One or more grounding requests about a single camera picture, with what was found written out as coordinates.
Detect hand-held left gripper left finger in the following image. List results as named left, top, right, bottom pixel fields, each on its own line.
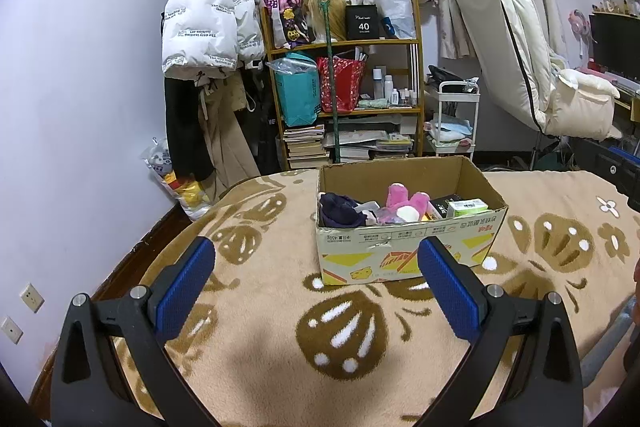
left=50, top=236, right=217, bottom=427

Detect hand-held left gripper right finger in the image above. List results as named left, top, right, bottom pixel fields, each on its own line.
left=416, top=235, right=586, bottom=427

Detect printed cardboard box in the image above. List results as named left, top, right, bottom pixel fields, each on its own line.
left=315, top=155, right=510, bottom=287

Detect light green tissue box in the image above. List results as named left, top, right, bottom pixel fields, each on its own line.
left=446, top=198, right=490, bottom=219

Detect pink plush toy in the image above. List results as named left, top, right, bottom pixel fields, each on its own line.
left=382, top=182, right=432, bottom=223

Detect beige patterned blanket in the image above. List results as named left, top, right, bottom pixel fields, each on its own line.
left=30, top=169, right=640, bottom=427

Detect plastic bag of toys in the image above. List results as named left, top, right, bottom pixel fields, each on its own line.
left=142, top=137, right=211, bottom=223

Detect dark navy cloth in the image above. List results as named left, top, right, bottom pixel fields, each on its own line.
left=318, top=192, right=369, bottom=229

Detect beige trousers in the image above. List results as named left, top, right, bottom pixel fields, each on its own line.
left=197, top=72, right=262, bottom=204

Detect black coat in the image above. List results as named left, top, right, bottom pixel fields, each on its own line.
left=164, top=76, right=217, bottom=184

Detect light blue cloth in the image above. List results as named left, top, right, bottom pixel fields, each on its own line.
left=425, top=119, right=474, bottom=140

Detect stack of books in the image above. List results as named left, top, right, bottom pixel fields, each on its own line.
left=282, top=122, right=417, bottom=170

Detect black desk drawer unit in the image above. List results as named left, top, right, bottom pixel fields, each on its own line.
left=570, top=134, right=640, bottom=198

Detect white trolley cart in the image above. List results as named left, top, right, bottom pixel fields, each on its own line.
left=424, top=77, right=482, bottom=158

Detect black device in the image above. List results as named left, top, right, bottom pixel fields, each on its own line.
left=427, top=65, right=467, bottom=84

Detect row of cosmetic bottles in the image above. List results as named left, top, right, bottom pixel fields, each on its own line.
left=371, top=64, right=420, bottom=108

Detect teal bag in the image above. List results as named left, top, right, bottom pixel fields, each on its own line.
left=271, top=52, right=322, bottom=128

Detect red bag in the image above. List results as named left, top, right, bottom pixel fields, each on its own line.
left=316, top=54, right=369, bottom=114

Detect green pole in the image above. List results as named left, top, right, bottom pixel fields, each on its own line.
left=320, top=0, right=342, bottom=166

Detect wooden shelf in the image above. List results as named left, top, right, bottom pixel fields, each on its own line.
left=260, top=0, right=426, bottom=172

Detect black box white print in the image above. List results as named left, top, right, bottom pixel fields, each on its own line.
left=345, top=4, right=384, bottom=40

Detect white puffer jacket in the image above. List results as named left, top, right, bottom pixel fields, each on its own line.
left=161, top=0, right=266, bottom=80

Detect white recliner chair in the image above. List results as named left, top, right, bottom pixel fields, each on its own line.
left=447, top=0, right=624, bottom=142

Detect black pink patterned bag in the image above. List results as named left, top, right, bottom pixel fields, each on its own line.
left=262, top=0, right=309, bottom=48

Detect white plastic bag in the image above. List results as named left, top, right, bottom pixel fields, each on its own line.
left=371, top=0, right=417, bottom=39

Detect pink desk fan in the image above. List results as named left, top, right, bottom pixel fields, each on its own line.
left=567, top=9, right=594, bottom=46

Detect black monitor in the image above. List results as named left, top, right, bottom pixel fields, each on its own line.
left=588, top=12, right=640, bottom=84

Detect blonde wig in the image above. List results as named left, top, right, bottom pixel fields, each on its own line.
left=302, top=0, right=352, bottom=43

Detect wall socket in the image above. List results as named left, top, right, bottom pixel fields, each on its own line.
left=20, top=284, right=45, bottom=313
left=0, top=317, right=24, bottom=344

